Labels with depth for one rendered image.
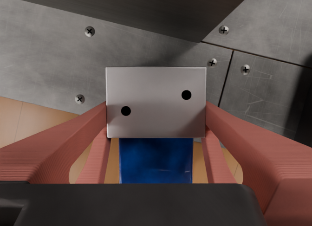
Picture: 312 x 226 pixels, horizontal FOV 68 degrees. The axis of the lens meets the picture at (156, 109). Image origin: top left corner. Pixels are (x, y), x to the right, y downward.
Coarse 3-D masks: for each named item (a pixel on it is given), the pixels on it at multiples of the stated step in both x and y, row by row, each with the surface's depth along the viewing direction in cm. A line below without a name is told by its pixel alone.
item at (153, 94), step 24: (120, 72) 11; (144, 72) 11; (168, 72) 11; (192, 72) 11; (120, 96) 11; (144, 96) 11; (168, 96) 11; (192, 96) 11; (120, 120) 12; (144, 120) 12; (168, 120) 12; (192, 120) 12; (120, 144) 13; (144, 144) 13; (168, 144) 13; (192, 144) 13; (120, 168) 13; (144, 168) 13; (168, 168) 13; (192, 168) 13
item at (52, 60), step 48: (0, 0) 16; (288, 0) 16; (0, 48) 16; (48, 48) 16; (96, 48) 16; (144, 48) 16; (192, 48) 16; (240, 48) 16; (288, 48) 16; (0, 96) 17; (48, 96) 17; (96, 96) 17; (240, 96) 17; (288, 96) 17
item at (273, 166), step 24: (216, 120) 10; (240, 120) 9; (216, 144) 12; (240, 144) 7; (264, 144) 7; (288, 144) 7; (216, 168) 11; (264, 168) 6; (288, 168) 5; (264, 192) 6; (288, 192) 5; (264, 216) 6; (288, 216) 6
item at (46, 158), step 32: (64, 128) 8; (96, 128) 10; (0, 160) 6; (32, 160) 6; (64, 160) 7; (96, 160) 11; (0, 192) 5; (32, 192) 5; (64, 192) 5; (96, 192) 5; (128, 192) 5; (160, 192) 5; (192, 192) 5; (224, 192) 5; (0, 224) 5; (32, 224) 4; (64, 224) 4; (96, 224) 4; (128, 224) 4; (160, 224) 4; (192, 224) 4; (224, 224) 4; (256, 224) 4
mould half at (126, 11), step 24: (24, 0) 16; (48, 0) 14; (72, 0) 13; (96, 0) 12; (120, 0) 11; (144, 0) 10; (168, 0) 10; (192, 0) 9; (216, 0) 8; (240, 0) 8; (144, 24) 14; (168, 24) 13; (192, 24) 12; (216, 24) 11
